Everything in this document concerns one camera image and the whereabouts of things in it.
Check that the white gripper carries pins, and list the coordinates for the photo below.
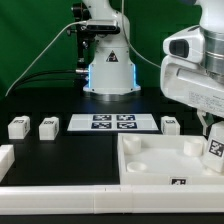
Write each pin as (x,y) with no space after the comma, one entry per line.
(193,72)

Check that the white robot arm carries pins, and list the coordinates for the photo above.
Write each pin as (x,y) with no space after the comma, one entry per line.
(111,74)

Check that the white front obstacle bar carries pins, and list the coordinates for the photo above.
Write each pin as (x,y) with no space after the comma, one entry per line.
(111,199)

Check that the white obstacle bar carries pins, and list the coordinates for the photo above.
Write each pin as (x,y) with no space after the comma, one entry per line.
(7,158)
(111,199)

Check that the white tag base sheet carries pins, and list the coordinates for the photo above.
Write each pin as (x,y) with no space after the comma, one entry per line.
(112,122)

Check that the white left obstacle bar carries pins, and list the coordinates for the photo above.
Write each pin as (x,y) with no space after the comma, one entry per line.
(7,158)

